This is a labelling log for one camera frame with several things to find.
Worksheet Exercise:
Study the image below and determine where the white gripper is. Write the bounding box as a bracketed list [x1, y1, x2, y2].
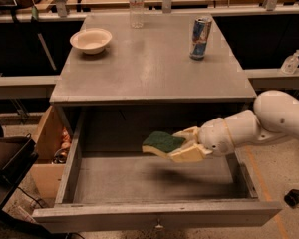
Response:
[168, 118, 234, 163]

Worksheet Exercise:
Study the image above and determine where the green yellow sponge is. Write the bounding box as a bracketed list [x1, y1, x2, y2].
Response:
[142, 131, 185, 158]

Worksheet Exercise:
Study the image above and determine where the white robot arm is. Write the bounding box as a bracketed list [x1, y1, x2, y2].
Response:
[167, 91, 299, 162]

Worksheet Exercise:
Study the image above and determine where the open grey top drawer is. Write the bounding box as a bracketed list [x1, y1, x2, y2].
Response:
[34, 109, 282, 233]

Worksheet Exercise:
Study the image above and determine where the grey metal cabinet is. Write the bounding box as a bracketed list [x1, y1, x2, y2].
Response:
[50, 13, 256, 123]

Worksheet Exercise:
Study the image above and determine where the black chair caster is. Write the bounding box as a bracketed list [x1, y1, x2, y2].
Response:
[284, 189, 299, 207]

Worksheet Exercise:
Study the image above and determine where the blue silver drink can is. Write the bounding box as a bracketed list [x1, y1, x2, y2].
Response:
[190, 16, 212, 60]

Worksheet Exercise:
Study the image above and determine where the clear soap dispenser bottle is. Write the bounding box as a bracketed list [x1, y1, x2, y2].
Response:
[281, 50, 299, 75]

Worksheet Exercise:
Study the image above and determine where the white bowl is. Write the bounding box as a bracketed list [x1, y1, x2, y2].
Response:
[70, 28, 112, 55]

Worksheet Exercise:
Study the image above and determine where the wooden box on floor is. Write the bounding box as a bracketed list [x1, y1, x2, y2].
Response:
[30, 106, 65, 198]

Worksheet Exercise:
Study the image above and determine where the clear plastic water bottle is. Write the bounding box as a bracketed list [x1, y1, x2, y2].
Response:
[129, 0, 145, 29]

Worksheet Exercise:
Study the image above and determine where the black tray at left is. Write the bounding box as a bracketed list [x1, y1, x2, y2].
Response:
[0, 134, 38, 210]

